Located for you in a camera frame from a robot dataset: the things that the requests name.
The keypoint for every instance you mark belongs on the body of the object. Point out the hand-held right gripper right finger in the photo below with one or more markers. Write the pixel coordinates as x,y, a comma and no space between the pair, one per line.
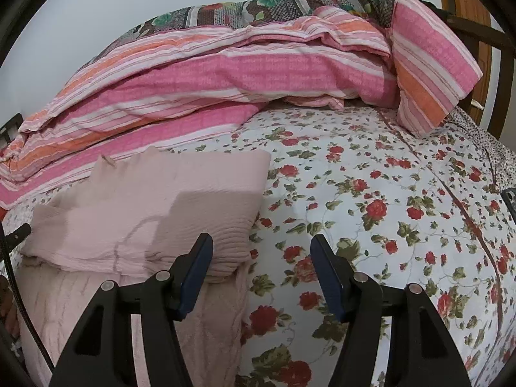
328,282

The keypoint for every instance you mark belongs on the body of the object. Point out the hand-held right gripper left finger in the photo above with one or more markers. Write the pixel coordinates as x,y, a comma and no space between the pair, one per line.
193,286

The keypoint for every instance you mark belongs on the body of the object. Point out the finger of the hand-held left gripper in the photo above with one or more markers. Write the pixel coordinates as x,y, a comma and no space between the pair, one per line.
18,234

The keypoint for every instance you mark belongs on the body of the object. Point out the pink ribbed sweater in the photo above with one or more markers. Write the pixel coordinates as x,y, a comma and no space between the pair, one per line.
141,209

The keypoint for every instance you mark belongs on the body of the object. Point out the red rose floral bed sheet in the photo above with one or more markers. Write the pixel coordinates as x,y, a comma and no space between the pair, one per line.
363,250

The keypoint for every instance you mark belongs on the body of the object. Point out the black object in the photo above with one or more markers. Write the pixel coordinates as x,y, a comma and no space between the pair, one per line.
9,129

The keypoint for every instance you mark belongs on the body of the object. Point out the black phone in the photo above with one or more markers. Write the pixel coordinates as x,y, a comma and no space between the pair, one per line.
511,205

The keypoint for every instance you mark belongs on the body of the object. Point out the pink orange striped quilt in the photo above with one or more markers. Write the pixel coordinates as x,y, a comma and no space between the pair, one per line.
201,76

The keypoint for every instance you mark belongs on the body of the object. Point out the floral patchwork blanket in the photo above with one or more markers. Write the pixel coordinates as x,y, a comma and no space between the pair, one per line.
282,4

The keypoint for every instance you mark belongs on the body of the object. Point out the wooden door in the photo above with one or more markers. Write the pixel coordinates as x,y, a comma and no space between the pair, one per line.
467,4

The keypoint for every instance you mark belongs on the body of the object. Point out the dark wooden bed frame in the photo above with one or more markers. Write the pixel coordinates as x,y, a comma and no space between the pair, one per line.
479,32

